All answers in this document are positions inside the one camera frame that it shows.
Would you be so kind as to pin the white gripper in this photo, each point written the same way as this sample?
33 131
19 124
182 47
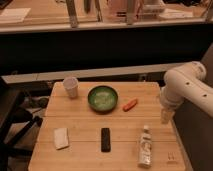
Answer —
166 115

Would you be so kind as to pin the white plastic bottle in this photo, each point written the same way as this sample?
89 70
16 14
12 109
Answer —
145 146

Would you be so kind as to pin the white paper cup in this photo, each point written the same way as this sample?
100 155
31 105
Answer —
71 86

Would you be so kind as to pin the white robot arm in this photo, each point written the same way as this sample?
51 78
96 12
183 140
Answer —
185 82

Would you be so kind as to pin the green bowl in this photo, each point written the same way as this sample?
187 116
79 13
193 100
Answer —
102 98

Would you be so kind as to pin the black remote control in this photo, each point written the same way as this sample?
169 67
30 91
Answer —
105 140

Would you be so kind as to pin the orange carrot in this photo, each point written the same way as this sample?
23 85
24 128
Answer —
130 105

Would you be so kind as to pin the black chair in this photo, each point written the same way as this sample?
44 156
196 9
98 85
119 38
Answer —
10 113

